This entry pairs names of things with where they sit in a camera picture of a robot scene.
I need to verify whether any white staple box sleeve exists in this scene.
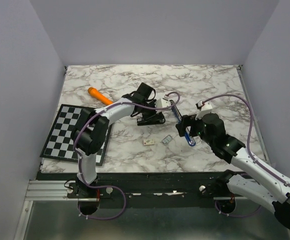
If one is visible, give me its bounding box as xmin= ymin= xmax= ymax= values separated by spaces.
xmin=143 ymin=139 xmax=155 ymax=146

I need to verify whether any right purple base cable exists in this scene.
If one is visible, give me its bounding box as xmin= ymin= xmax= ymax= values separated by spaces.
xmin=214 ymin=197 xmax=262 ymax=220

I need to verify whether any black stapler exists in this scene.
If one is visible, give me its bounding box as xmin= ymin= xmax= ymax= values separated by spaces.
xmin=137 ymin=112 xmax=166 ymax=126

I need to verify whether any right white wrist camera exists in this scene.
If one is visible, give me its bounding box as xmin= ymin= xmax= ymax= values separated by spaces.
xmin=195 ymin=101 xmax=213 ymax=120

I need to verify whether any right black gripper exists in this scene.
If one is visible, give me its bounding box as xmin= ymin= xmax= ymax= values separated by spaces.
xmin=175 ymin=113 xmax=215 ymax=147

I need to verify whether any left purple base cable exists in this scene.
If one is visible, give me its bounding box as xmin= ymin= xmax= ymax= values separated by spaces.
xmin=77 ymin=187 xmax=128 ymax=221

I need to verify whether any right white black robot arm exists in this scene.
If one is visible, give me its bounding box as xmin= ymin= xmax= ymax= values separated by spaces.
xmin=175 ymin=113 xmax=290 ymax=230

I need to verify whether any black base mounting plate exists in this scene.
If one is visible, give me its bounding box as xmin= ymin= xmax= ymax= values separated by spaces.
xmin=66 ymin=169 xmax=246 ymax=209

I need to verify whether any staple tray with staples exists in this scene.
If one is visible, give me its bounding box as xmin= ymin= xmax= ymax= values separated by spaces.
xmin=161 ymin=135 xmax=173 ymax=145

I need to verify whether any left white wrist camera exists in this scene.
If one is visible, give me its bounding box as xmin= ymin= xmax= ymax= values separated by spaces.
xmin=155 ymin=98 xmax=171 ymax=110

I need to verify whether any orange plastic cylinder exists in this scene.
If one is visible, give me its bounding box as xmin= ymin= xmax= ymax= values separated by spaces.
xmin=87 ymin=87 xmax=113 ymax=106

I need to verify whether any blue stapler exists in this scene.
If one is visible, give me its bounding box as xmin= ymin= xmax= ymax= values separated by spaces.
xmin=171 ymin=106 xmax=200 ymax=147

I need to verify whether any black white checkerboard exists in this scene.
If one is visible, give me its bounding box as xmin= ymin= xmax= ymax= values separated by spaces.
xmin=39 ymin=103 xmax=112 ymax=166

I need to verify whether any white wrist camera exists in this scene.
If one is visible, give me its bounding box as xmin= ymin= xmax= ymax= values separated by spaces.
xmin=155 ymin=98 xmax=171 ymax=110
xmin=195 ymin=101 xmax=213 ymax=120

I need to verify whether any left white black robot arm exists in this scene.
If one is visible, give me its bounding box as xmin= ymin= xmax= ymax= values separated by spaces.
xmin=71 ymin=83 xmax=165 ymax=198

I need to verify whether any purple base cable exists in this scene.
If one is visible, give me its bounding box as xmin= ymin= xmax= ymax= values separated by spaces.
xmin=214 ymin=197 xmax=262 ymax=220
xmin=77 ymin=187 xmax=128 ymax=221

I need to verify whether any aluminium frame rail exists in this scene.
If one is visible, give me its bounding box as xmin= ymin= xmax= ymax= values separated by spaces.
xmin=24 ymin=177 xmax=290 ymax=201

